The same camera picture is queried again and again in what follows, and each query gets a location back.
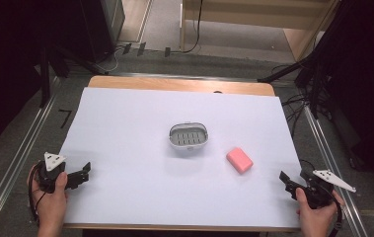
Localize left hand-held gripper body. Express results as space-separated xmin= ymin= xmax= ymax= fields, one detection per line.
xmin=37 ymin=151 xmax=78 ymax=194

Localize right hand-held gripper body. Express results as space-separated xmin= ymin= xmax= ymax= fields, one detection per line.
xmin=292 ymin=168 xmax=357 ymax=210

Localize pink soap bar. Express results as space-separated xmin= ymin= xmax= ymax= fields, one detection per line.
xmin=225 ymin=146 xmax=255 ymax=175

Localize grey slotted soap dish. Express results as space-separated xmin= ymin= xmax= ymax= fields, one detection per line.
xmin=168 ymin=121 xmax=209 ymax=152

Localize person's right hand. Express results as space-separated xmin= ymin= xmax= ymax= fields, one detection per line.
xmin=295 ymin=187 xmax=345 ymax=235

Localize person's left hand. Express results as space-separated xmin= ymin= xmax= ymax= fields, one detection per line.
xmin=26 ymin=163 xmax=69 ymax=228

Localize white paper sheet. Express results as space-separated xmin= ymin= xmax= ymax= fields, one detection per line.
xmin=58 ymin=86 xmax=303 ymax=229

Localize black metal stand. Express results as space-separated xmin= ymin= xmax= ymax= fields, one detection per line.
xmin=37 ymin=43 xmax=110 ymax=109

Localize black curtain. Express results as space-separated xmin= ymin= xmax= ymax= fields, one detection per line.
xmin=306 ymin=0 xmax=374 ymax=196
xmin=0 ymin=0 xmax=107 ymax=158

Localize dark cabinet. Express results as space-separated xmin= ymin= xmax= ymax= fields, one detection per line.
xmin=79 ymin=0 xmax=126 ymax=64

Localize light wooden furniture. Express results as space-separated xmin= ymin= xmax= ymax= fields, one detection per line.
xmin=179 ymin=0 xmax=342 ymax=62

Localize metal floor rail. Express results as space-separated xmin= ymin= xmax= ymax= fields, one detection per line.
xmin=302 ymin=104 xmax=369 ymax=237
xmin=0 ymin=76 xmax=60 ymax=237

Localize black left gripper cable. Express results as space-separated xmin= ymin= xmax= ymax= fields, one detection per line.
xmin=27 ymin=162 xmax=48 ymax=225

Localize bundle of black floor cables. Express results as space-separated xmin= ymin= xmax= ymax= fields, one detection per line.
xmin=271 ymin=63 xmax=334 ymax=136

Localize white floor cable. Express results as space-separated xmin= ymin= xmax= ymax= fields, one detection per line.
xmin=93 ymin=44 xmax=125 ymax=75

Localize black hanging cable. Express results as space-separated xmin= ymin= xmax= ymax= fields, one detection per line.
xmin=170 ymin=0 xmax=204 ymax=55

